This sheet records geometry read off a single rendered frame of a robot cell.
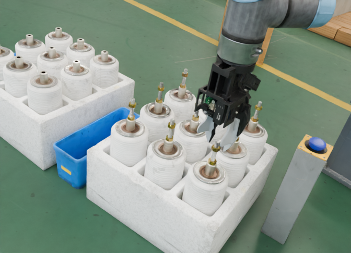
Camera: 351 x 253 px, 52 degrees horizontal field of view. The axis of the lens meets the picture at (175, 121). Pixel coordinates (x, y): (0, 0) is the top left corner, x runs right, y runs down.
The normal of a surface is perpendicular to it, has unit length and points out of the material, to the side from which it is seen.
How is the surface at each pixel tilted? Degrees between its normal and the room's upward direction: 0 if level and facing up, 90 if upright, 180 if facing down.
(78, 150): 88
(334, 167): 90
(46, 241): 0
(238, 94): 0
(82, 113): 90
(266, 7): 88
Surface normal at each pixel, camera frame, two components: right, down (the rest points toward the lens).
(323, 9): 0.41, 0.40
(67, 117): 0.79, 0.44
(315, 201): 0.14, -0.81
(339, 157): -0.69, 0.32
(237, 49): -0.25, 0.52
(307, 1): 0.37, 0.10
